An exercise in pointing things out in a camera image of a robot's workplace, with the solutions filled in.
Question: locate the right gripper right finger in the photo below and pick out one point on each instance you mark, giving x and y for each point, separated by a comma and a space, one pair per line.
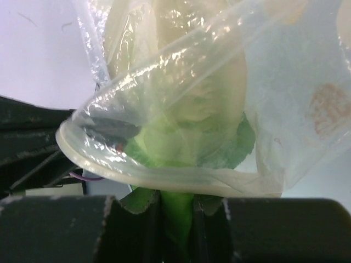
269, 230

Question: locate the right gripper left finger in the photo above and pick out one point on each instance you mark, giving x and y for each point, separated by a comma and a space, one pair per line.
81, 228

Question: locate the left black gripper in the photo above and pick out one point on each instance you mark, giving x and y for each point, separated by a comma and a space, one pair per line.
30, 155

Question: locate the white-dotted zip top bag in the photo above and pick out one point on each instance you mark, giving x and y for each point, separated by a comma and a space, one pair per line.
297, 99

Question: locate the toy napa cabbage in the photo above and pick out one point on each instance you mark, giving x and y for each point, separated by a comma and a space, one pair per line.
206, 127

